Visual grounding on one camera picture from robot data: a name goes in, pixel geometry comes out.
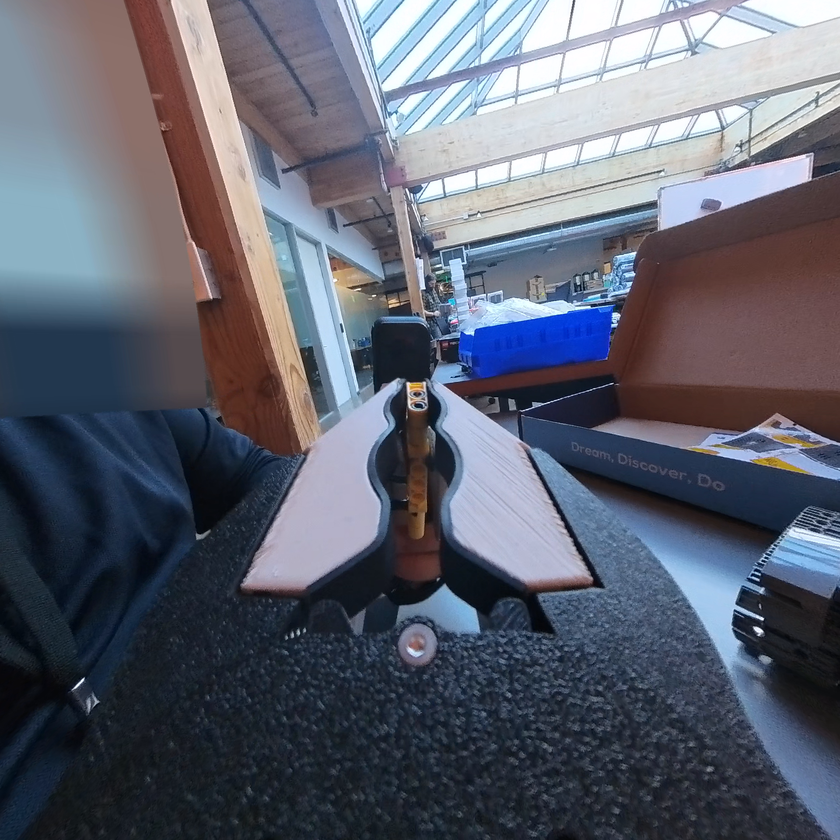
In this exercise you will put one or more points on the grey desk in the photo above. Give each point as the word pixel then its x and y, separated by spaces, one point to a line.
pixel 735 565

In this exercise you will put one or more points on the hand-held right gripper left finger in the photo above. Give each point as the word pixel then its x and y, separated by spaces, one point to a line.
pixel 322 512

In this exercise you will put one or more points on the yellow grey toy bulldozer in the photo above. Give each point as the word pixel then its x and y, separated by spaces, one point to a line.
pixel 794 597

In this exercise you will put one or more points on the printed booklet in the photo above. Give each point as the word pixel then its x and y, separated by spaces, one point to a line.
pixel 775 446

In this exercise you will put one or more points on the white plastic bag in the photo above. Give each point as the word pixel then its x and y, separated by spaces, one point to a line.
pixel 512 315

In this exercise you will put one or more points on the yellow toy beam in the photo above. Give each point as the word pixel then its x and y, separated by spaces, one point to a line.
pixel 416 460

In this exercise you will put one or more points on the navy box base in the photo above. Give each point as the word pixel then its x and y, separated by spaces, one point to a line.
pixel 656 466

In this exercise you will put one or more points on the blue plastic bin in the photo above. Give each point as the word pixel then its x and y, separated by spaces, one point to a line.
pixel 532 344

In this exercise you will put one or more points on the wooden post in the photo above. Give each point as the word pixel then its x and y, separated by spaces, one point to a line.
pixel 250 263

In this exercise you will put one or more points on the white whiteboard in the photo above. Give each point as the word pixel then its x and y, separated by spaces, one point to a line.
pixel 735 190

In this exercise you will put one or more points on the open cardboard box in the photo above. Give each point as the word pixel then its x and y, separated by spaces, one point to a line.
pixel 735 302

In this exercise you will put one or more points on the person's dark blue jacket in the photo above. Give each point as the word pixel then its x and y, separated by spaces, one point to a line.
pixel 92 565

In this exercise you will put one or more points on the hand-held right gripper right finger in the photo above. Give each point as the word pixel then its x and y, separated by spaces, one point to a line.
pixel 512 512

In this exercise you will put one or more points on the wooden table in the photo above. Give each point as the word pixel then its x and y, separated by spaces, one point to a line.
pixel 525 381

